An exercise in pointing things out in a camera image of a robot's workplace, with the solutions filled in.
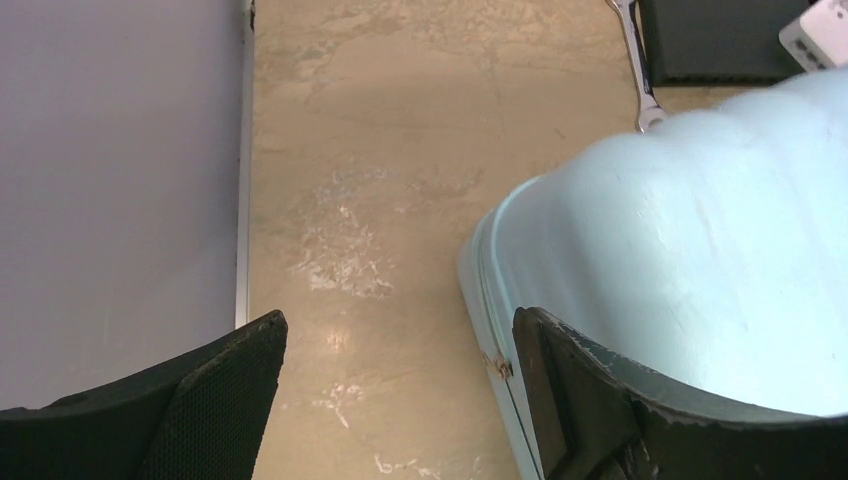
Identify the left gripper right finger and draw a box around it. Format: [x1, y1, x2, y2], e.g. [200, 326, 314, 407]
[512, 307, 847, 479]

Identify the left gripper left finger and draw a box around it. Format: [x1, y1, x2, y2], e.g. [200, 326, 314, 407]
[1, 310, 288, 479]

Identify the light blue suitcase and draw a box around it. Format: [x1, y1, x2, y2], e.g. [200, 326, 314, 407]
[457, 68, 847, 479]

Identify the silver metal wrench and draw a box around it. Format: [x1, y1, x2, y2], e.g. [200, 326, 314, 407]
[606, 0, 668, 133]

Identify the white power bank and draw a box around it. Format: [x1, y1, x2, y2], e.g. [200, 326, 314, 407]
[778, 0, 848, 72]

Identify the aluminium table edge rail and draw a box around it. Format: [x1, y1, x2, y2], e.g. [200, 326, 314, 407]
[234, 0, 256, 329]

